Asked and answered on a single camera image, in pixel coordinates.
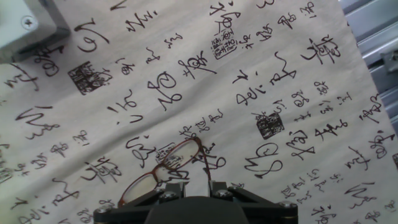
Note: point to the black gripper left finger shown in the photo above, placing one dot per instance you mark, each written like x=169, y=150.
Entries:
x=133, y=205

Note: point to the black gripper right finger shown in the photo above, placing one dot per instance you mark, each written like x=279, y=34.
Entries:
x=264, y=208

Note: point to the brown thin-frame glasses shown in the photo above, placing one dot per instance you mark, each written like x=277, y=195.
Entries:
x=157, y=169

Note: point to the beige calligraphy print tablecloth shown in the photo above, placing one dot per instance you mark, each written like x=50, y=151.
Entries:
x=248, y=93

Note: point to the grey box flat red button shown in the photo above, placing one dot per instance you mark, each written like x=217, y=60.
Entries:
x=15, y=34

